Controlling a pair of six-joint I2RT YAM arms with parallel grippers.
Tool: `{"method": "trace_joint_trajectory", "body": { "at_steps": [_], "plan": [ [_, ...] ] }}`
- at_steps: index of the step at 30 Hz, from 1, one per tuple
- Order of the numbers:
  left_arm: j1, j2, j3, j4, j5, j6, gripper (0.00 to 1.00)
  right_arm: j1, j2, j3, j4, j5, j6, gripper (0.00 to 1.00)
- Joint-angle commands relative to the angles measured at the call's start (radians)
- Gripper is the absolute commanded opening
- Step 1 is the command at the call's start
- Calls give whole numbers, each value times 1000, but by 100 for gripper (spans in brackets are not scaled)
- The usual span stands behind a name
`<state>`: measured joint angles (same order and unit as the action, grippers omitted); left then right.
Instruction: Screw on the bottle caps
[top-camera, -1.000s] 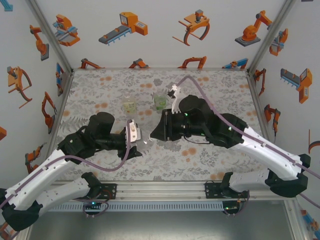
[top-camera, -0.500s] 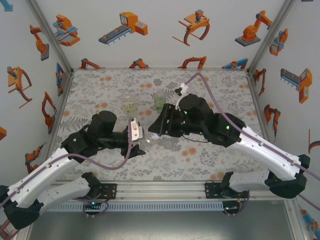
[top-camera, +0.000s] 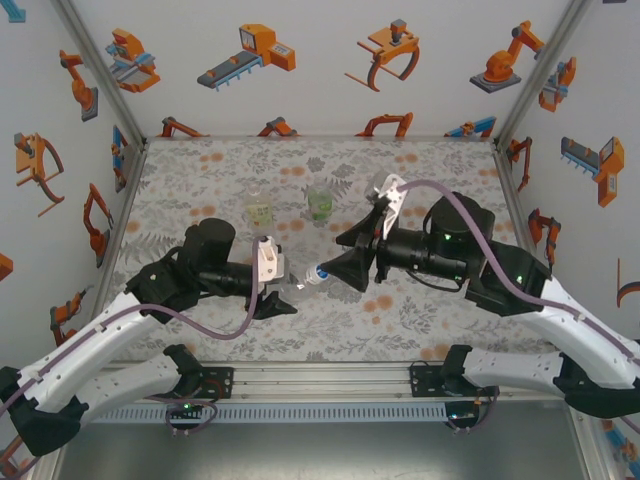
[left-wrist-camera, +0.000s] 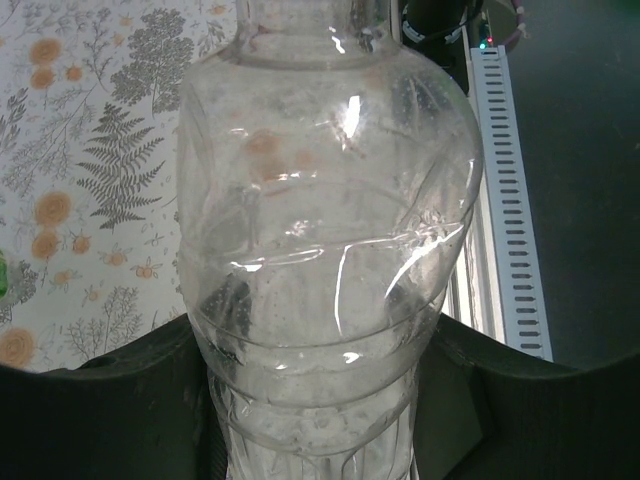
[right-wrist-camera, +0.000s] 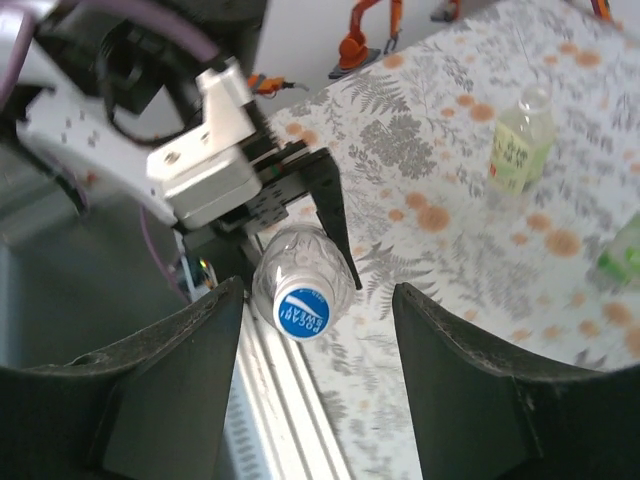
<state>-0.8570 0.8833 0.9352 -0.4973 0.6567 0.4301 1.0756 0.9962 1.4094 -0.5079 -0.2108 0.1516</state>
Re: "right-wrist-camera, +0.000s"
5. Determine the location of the small controller circuit board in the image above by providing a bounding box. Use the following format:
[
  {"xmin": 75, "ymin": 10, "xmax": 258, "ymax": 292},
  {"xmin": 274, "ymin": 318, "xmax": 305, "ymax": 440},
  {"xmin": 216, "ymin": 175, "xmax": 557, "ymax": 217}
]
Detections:
[{"xmin": 179, "ymin": 254, "xmax": 217, "ymax": 301}]

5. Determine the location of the large clear plastic bottle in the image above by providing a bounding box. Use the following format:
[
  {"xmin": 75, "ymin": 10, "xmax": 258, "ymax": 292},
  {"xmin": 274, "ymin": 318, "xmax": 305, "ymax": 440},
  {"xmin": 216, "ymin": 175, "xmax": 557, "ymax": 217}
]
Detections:
[{"xmin": 251, "ymin": 223, "xmax": 357, "ymax": 342}]

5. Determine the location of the blue printed bottle cap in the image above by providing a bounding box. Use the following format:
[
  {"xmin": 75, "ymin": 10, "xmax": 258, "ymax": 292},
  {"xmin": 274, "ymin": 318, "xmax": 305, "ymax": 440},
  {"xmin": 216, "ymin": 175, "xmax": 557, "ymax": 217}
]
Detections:
[{"xmin": 272, "ymin": 279, "xmax": 336, "ymax": 343}]

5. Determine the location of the small green label bottle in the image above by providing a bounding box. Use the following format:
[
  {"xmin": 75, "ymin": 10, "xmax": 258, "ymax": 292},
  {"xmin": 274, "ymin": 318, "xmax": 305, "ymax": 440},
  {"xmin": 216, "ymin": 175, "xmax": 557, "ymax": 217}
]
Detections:
[{"xmin": 596, "ymin": 212, "xmax": 640, "ymax": 295}]

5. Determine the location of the yellow label tea bottle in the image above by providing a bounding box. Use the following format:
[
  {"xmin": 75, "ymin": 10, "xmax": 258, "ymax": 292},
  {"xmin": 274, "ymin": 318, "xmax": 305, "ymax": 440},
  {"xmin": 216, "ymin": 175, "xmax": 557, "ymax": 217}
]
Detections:
[{"xmin": 486, "ymin": 84, "xmax": 557, "ymax": 198}]

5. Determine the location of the floral patterned tablecloth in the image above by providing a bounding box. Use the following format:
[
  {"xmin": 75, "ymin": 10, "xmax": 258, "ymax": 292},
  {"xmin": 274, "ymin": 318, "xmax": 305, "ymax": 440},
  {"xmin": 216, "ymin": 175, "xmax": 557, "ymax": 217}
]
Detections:
[{"xmin": 268, "ymin": 0, "xmax": 640, "ymax": 480}]

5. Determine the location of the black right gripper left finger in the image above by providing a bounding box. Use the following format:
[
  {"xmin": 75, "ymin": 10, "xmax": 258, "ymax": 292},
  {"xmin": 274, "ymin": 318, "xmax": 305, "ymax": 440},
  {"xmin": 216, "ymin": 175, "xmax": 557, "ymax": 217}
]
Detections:
[{"xmin": 0, "ymin": 275, "xmax": 247, "ymax": 480}]

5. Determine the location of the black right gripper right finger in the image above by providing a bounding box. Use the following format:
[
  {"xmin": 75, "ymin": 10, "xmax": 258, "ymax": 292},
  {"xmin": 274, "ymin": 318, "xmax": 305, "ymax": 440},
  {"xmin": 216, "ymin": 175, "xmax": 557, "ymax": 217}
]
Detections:
[{"xmin": 392, "ymin": 282, "xmax": 640, "ymax": 480}]

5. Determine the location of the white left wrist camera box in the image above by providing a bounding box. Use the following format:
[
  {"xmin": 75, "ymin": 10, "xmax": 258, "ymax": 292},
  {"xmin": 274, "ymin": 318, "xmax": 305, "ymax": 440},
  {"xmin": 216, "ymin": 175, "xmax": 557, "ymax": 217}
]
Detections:
[{"xmin": 145, "ymin": 56, "xmax": 265, "ymax": 231}]

